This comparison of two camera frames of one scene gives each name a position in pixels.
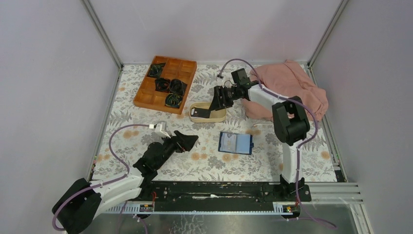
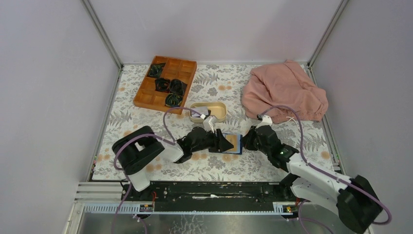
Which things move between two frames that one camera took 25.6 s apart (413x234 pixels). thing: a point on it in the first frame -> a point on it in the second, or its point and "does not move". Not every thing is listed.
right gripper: (221, 96) -> (253, 139)
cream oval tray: (215, 116) does not move
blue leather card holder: (236, 143) does not move
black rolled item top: (155, 69) does not move
